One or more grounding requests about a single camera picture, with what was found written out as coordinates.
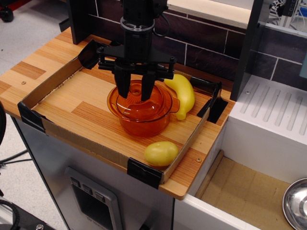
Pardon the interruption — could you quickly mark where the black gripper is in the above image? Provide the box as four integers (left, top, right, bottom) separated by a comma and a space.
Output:
97, 18, 177, 101

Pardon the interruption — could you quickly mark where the orange transparent pot lid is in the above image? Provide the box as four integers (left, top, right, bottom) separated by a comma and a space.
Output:
107, 80, 165, 121

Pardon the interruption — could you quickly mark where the orange transparent plastic pot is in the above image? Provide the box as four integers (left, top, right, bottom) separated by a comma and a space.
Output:
118, 87, 179, 137

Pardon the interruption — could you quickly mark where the yellow toy banana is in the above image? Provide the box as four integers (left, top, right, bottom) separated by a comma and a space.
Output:
164, 74, 195, 120

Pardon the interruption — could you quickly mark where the cardboard fence with black tape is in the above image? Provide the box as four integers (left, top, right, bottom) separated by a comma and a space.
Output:
18, 41, 231, 188

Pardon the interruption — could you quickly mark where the yellow toy potato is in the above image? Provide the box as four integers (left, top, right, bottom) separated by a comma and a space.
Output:
144, 141, 179, 167

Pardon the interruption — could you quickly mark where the toy dishwasher front panel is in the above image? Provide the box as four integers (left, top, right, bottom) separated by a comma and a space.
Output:
65, 167, 123, 230

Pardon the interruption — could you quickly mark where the white toy sink unit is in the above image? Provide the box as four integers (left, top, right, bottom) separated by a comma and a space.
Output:
173, 76, 307, 230

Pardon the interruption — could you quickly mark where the silver metal bowl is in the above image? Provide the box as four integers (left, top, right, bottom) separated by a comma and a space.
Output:
282, 178, 307, 230

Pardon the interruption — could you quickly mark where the black vertical post right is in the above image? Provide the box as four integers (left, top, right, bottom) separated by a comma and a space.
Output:
230, 0, 263, 101

